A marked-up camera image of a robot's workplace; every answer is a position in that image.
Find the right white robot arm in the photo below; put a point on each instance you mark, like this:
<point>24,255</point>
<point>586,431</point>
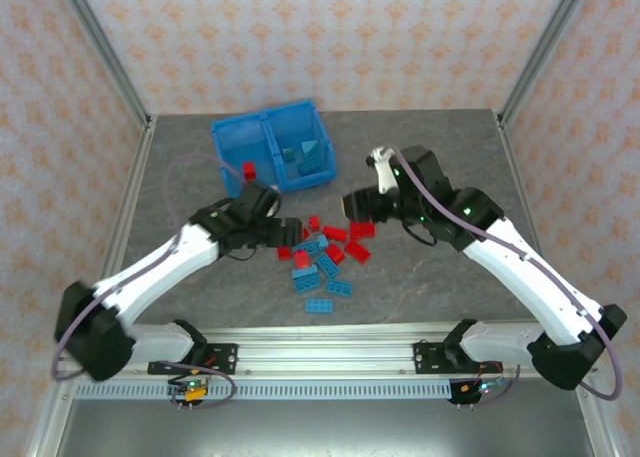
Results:
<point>540,302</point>

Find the red sloped lego brick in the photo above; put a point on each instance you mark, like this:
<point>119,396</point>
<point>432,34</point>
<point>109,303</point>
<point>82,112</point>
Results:
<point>336,254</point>

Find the small electronics board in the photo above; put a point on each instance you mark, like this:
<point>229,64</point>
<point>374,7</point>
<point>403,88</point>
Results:
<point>192,391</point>
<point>482,388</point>

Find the blue sloped lego brick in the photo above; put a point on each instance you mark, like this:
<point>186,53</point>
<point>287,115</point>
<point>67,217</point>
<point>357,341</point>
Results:
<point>310,148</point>

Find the aluminium table side rail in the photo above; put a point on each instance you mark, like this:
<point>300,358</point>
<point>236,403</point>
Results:
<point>135,177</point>
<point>517,177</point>

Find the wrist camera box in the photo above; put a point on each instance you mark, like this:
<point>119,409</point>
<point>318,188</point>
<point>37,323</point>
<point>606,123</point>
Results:
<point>384,174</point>
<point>276,204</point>

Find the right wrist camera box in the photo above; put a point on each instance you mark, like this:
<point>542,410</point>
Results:
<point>384,174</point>

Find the blue plastic bin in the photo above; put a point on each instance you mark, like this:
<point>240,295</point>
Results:
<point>225,142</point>
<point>295,127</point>

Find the aluminium front rail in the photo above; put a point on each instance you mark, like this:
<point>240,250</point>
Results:
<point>325,349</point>

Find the small red lego brick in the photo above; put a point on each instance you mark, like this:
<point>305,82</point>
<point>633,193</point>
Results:
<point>284,253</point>
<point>314,222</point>

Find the aluminium frame post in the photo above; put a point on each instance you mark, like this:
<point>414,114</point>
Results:
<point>545,47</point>
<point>102,47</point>

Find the grey metal lower shelf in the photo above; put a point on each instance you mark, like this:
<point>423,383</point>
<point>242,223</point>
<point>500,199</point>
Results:
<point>325,432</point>

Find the aluminium frame leg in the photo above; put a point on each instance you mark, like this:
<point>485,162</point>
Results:
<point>47,427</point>
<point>597,427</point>

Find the small blue lego brick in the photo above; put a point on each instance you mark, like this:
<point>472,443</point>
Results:
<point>288,153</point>
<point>322,242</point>

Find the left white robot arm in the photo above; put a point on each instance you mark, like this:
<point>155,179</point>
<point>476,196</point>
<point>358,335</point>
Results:
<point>165,269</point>

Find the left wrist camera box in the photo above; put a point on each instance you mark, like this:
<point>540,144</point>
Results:
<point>276,204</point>

